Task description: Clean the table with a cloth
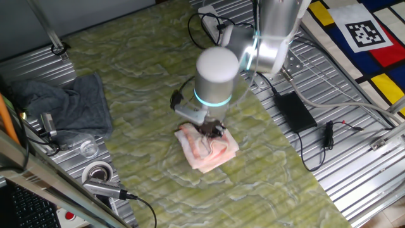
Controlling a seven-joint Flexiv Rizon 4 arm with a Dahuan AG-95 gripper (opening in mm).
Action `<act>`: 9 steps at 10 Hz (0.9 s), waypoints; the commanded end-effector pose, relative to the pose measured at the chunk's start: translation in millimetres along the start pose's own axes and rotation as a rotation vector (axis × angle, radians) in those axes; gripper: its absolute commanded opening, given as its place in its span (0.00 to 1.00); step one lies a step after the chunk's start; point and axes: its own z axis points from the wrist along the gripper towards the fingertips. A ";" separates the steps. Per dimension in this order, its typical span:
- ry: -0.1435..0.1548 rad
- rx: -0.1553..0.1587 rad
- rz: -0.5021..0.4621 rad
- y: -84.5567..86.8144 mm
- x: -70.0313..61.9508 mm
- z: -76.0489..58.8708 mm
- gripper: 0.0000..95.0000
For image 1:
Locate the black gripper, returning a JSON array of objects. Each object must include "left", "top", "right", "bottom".
[{"left": 197, "top": 116, "right": 227, "bottom": 139}]

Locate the white cloth with pink stripes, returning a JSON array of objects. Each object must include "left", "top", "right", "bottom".
[{"left": 174, "top": 122, "right": 240, "bottom": 174}]

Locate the colourful block pattern cloth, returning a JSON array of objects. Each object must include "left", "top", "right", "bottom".
[{"left": 302, "top": 0, "right": 405, "bottom": 118}]

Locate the green marble pattern mat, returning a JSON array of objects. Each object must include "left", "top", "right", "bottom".
[{"left": 65, "top": 0, "right": 354, "bottom": 228}]

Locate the black power adapter brick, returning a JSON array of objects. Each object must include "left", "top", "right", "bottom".
[{"left": 273, "top": 91, "right": 318, "bottom": 134}]

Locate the white power strip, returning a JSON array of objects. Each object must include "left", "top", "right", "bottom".
[{"left": 197, "top": 5, "right": 234, "bottom": 45}]

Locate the round steel bowl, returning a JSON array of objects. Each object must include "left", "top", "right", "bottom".
[{"left": 81, "top": 160, "right": 114, "bottom": 184}]

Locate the clear glass cup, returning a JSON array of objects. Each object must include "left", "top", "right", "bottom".
[{"left": 72, "top": 132, "right": 101, "bottom": 159}]

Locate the dark grey towel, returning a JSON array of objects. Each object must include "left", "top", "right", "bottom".
[{"left": 11, "top": 72, "right": 114, "bottom": 141}]

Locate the grey box with red button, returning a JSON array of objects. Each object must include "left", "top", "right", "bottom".
[{"left": 56, "top": 207, "right": 90, "bottom": 228}]

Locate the white paper marker tag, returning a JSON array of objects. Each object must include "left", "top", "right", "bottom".
[{"left": 328, "top": 3, "right": 394, "bottom": 54}]

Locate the black keyboard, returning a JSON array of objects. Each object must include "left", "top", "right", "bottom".
[{"left": 9, "top": 183, "right": 61, "bottom": 228}]

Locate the orange tube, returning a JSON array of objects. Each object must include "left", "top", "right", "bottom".
[{"left": 0, "top": 93, "right": 20, "bottom": 145}]

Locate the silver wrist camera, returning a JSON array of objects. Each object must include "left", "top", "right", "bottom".
[{"left": 173, "top": 103, "right": 208, "bottom": 126}]

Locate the thick grey cable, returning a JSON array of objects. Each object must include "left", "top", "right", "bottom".
[{"left": 280, "top": 68, "right": 405, "bottom": 124}]

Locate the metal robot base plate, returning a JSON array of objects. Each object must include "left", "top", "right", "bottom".
[{"left": 249, "top": 46, "right": 304, "bottom": 90}]

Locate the black bundled thin cable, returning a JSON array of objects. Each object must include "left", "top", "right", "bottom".
[{"left": 296, "top": 120, "right": 365, "bottom": 172}]

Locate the silver ribbed camera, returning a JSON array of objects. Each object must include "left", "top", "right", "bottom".
[{"left": 82, "top": 177, "right": 129, "bottom": 201}]

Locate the small grey camera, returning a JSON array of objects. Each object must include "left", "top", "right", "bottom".
[{"left": 40, "top": 112, "right": 58, "bottom": 137}]

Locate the aluminium profile with bracket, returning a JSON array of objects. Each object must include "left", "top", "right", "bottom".
[{"left": 369, "top": 94, "right": 405, "bottom": 151}]

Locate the aluminium frame beam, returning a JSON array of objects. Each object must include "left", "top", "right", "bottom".
[{"left": 0, "top": 131, "right": 130, "bottom": 228}]

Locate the slim aluminium post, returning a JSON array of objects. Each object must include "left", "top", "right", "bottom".
[{"left": 27, "top": 0, "right": 70, "bottom": 61}]

